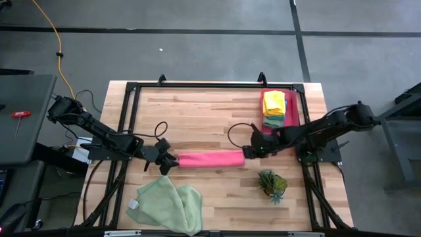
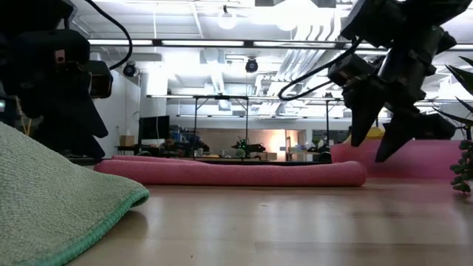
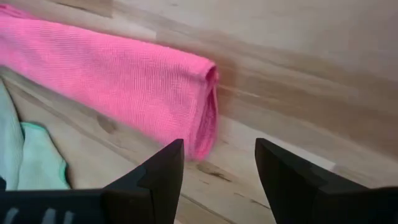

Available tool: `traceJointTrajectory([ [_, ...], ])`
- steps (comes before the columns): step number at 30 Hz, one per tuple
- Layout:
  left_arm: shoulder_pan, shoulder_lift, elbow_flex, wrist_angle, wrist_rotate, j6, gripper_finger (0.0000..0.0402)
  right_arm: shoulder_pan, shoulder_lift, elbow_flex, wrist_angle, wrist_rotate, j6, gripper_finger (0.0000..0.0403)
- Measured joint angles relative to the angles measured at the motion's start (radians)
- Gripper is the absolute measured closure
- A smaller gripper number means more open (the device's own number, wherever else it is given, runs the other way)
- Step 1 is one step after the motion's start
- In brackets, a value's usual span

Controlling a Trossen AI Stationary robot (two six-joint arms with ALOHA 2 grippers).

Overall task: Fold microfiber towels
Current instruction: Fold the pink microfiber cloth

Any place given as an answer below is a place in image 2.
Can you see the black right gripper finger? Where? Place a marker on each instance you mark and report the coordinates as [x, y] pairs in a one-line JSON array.
[[397, 138], [364, 118]]

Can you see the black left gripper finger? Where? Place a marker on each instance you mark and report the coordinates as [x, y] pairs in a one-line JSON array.
[[44, 133], [86, 129]]

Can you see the yellow microfiber towel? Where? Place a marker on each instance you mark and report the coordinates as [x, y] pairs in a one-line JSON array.
[[375, 133]]

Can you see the light green microfiber towel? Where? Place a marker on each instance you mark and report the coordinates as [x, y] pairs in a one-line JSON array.
[[55, 192]]

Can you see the pink microfiber towel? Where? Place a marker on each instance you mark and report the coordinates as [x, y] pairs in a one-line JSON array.
[[229, 173]]

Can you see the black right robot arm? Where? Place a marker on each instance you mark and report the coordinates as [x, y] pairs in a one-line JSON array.
[[425, 14]]

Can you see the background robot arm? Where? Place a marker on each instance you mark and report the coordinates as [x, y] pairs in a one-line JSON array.
[[245, 147]]

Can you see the pink translucent plastic bin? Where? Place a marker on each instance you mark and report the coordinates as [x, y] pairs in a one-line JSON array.
[[425, 159]]

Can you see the cardboard box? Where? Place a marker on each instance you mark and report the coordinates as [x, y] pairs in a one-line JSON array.
[[126, 140]]

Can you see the black monitor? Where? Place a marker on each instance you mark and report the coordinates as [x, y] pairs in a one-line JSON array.
[[153, 127]]

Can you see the potted succulent plant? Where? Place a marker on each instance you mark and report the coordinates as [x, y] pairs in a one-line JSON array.
[[463, 166]]

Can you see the round black hanging fixture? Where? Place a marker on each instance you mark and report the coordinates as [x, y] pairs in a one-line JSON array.
[[251, 65], [129, 69]]

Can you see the person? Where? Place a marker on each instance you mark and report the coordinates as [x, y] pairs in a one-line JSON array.
[[170, 143]]

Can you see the overhead light bar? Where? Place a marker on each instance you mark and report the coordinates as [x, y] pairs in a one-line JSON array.
[[203, 43]]

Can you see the black background workstation frame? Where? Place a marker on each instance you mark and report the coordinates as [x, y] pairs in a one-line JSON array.
[[327, 118], [221, 97]]

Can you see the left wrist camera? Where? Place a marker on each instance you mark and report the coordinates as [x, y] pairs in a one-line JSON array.
[[100, 79]]

